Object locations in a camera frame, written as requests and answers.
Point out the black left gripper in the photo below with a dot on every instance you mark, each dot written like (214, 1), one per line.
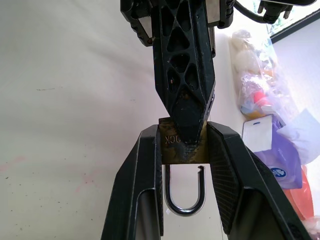
(136, 15)

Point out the lattice finger of the black left gripper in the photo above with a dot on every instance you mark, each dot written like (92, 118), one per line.
(186, 117)

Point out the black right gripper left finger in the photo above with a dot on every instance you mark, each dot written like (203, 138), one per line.
(130, 190)

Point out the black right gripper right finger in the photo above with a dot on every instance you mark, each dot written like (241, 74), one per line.
(245, 185)

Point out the brass padlock with steel shackle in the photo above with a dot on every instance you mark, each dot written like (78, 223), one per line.
(172, 152)

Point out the purple tissue pack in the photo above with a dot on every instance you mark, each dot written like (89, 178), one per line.
(282, 160)

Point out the white card holder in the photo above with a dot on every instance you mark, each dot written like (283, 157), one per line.
(257, 136)

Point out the orange plastic item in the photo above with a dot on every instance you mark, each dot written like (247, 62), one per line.
(300, 200)

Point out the pale blue plastic pack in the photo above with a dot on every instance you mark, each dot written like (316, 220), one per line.
(302, 135)

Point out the clear plastic bag of items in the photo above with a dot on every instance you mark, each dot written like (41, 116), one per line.
(252, 75)

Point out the black framed board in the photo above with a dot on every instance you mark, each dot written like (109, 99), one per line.
(295, 25)

